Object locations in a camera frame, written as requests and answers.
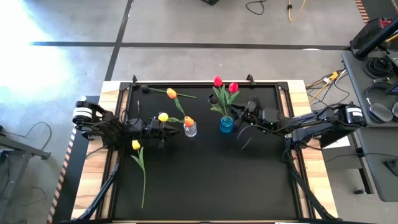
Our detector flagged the black headphones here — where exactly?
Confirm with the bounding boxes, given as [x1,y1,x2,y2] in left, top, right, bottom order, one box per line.
[365,81,398,124]

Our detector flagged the yellow floor cable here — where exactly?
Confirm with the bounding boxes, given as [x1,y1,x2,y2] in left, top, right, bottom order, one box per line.
[287,0,308,22]

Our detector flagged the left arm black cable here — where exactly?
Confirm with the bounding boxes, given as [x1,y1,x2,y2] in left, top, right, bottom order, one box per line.
[123,99,141,125]

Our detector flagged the clear glass vase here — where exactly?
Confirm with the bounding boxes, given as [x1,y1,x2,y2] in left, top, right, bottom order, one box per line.
[183,121,198,138]

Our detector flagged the black floor cable loop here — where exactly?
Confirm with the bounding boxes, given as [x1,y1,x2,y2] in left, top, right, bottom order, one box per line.
[245,0,266,16]

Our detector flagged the red artificial tulip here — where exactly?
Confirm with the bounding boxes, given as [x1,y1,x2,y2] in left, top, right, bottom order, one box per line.
[224,82,240,118]
[213,75,228,119]

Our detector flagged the grey metal stand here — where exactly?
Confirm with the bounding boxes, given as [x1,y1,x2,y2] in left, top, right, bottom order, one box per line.
[0,124,51,218]

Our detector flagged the coiled black cable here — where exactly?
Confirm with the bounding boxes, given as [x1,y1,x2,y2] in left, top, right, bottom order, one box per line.
[363,57,394,79]

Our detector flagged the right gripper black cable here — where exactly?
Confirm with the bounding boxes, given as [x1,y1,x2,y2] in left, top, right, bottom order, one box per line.
[236,123,274,141]

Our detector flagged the black diagonal frame strut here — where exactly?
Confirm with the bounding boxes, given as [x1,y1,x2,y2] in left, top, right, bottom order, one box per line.
[76,155,122,222]
[289,161,338,221]

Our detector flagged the white printed box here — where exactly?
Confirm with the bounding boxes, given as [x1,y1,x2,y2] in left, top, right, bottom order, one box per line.
[323,135,351,150]

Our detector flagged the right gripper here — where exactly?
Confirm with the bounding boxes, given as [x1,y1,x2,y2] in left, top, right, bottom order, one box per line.
[231,104,265,132]

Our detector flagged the grey desk with headphones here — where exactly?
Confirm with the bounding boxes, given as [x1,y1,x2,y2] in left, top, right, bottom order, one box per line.
[341,49,398,128]

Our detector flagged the black red equipment box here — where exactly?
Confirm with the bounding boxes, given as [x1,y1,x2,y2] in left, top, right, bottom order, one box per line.
[349,17,394,50]

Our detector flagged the black hazard-edged floor mat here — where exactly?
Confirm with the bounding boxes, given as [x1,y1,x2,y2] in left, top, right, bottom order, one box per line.
[46,95,100,224]

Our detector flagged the blue glass vase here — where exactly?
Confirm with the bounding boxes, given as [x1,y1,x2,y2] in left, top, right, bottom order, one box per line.
[219,115,234,134]

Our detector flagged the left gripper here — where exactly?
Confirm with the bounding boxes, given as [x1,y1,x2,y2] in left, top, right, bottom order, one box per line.
[136,119,180,141]

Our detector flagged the grey desk plain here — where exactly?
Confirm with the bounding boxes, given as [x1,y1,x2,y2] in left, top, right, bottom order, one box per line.
[356,126,398,203]

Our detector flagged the black table mat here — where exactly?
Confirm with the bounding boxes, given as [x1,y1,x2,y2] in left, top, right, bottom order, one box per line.
[113,84,301,221]

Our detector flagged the black desk leg bar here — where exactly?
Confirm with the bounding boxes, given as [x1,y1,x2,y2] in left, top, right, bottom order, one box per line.
[320,126,358,149]

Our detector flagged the yellow white cable bundle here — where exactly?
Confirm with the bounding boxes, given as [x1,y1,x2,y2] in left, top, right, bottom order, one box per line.
[306,70,351,108]

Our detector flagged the thin black floor cable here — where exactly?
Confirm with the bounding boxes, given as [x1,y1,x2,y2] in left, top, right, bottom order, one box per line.
[26,121,52,151]

